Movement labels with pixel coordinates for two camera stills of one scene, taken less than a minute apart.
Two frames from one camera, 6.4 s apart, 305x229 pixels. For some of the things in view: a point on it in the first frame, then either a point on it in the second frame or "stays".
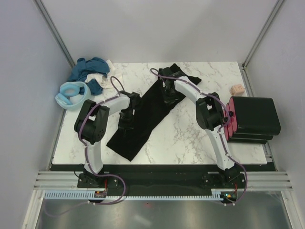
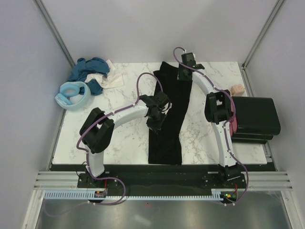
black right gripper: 169,100 -> 180,75
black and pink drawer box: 251,120 stays
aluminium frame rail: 254,180 stays
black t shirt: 153,107 -> 164,143
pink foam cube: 237,90 stays
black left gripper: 126,126 -> 156,127
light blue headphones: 73,95 stays
